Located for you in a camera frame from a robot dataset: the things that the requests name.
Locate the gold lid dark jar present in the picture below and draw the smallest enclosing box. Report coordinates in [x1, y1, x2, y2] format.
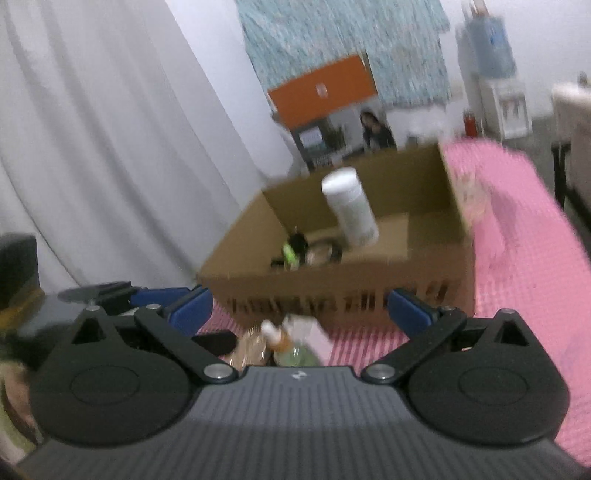
[226, 328, 270, 371]

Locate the green dropper bottle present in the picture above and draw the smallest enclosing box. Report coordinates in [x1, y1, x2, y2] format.
[260, 320, 322, 367]

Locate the green lip balm tube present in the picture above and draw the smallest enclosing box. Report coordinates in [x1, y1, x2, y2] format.
[283, 243, 300, 271]

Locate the black tape roll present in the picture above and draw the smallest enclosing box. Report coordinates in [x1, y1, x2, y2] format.
[304, 238, 342, 266]

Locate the black oval case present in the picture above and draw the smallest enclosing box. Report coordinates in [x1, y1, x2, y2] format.
[287, 232, 310, 259]

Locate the white supplement bottle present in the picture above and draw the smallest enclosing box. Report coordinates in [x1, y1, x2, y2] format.
[321, 167, 379, 247]

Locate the black cylinder tube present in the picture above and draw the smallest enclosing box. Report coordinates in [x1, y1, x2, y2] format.
[270, 258, 290, 271]

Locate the person's left hand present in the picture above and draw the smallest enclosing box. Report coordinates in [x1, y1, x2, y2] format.
[1, 361, 43, 465]

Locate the brown cardboard box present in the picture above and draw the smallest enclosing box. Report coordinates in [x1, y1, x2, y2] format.
[197, 144, 475, 328]

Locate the small white box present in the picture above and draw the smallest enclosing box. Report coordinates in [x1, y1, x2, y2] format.
[281, 314, 334, 365]

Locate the pink checkered tablecloth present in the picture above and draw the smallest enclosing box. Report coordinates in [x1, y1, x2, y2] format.
[321, 140, 590, 463]

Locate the white curtain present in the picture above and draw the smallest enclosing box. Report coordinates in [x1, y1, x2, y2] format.
[1, 1, 294, 292]

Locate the red thermos bottle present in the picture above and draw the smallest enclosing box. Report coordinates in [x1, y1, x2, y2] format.
[463, 110, 479, 138]

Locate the white water dispenser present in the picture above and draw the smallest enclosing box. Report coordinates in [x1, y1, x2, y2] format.
[478, 76, 533, 142]

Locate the orange Philips box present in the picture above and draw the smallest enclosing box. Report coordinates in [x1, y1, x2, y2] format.
[266, 54, 399, 173]

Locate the bed with grey mattress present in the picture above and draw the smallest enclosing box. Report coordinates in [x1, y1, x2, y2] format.
[550, 80, 591, 232]

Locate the blue water jug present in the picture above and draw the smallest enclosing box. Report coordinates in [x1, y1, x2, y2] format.
[465, 15, 517, 79]

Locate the floral blue hanging cloth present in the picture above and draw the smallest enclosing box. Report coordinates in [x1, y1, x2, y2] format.
[236, 0, 451, 108]

